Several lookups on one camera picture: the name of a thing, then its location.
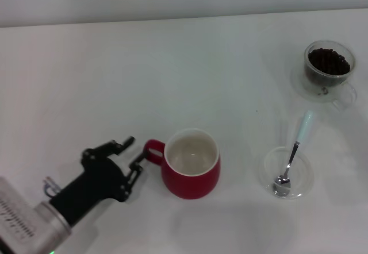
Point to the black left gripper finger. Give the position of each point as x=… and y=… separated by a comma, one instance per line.
x=106, y=148
x=132, y=176

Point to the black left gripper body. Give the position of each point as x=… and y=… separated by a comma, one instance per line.
x=95, y=182

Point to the red ceramic mug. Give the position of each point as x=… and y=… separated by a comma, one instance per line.
x=189, y=185

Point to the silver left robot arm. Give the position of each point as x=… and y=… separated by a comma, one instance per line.
x=17, y=222

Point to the stray coffee bean crumbs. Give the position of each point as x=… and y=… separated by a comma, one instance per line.
x=323, y=91

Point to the coffee bean pile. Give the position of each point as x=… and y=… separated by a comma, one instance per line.
x=327, y=61

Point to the small clear glass saucer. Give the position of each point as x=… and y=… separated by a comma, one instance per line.
x=302, y=179

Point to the large clear glass saucer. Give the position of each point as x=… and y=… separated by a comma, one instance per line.
x=299, y=84

